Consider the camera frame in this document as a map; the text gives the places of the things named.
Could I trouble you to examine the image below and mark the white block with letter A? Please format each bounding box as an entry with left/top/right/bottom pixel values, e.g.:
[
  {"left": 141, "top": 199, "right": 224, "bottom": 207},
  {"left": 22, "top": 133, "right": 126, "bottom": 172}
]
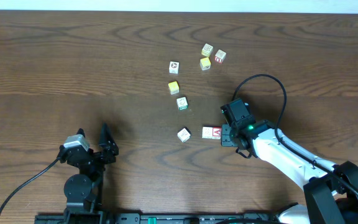
[{"left": 169, "top": 62, "right": 180, "bottom": 74}]

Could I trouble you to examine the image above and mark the white block number 4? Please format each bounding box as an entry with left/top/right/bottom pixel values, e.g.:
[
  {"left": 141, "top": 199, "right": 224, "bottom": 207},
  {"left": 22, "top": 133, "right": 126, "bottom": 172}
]
[{"left": 177, "top": 128, "right": 191, "bottom": 142}]

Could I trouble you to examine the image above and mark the red block letter A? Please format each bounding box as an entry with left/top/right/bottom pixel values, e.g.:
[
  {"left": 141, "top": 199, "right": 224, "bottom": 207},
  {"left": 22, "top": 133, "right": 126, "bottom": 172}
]
[{"left": 212, "top": 127, "right": 222, "bottom": 139}]

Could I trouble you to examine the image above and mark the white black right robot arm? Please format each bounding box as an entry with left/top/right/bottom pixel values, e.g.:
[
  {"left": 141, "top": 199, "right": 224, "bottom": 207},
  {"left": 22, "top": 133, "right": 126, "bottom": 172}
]
[{"left": 221, "top": 119, "right": 358, "bottom": 223}]

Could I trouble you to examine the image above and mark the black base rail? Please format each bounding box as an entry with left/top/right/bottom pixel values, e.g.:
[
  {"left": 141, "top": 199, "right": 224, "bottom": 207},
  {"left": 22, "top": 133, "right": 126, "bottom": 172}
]
[{"left": 34, "top": 213, "right": 279, "bottom": 224}]

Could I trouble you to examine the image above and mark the white block letter M ladybug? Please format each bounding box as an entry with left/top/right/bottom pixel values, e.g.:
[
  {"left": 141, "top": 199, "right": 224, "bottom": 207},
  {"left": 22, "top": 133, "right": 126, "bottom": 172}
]
[{"left": 202, "top": 126, "right": 213, "bottom": 139}]

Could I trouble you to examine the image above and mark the red bordered block rear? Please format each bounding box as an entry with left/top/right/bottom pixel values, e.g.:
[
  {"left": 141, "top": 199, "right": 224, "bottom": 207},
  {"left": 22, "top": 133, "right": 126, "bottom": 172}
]
[{"left": 214, "top": 49, "right": 227, "bottom": 63}]

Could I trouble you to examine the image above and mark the yellow top block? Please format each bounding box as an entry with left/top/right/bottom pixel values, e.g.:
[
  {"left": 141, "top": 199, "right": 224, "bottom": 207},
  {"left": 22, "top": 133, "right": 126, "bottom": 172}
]
[{"left": 168, "top": 81, "right": 180, "bottom": 95}]

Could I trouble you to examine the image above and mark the yellow white block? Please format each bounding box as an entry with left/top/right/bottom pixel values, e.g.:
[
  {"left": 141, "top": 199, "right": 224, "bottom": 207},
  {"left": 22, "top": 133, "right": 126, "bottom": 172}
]
[{"left": 200, "top": 57, "right": 211, "bottom": 70}]

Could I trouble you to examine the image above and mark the yellow bordered block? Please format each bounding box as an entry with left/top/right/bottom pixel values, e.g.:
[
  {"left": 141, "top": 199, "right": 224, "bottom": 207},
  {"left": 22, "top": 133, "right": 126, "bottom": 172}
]
[{"left": 201, "top": 44, "right": 213, "bottom": 57}]

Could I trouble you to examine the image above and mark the white block with green edge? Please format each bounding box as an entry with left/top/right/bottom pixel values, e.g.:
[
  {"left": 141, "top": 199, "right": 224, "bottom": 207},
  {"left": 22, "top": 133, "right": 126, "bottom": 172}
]
[{"left": 177, "top": 96, "right": 188, "bottom": 110}]

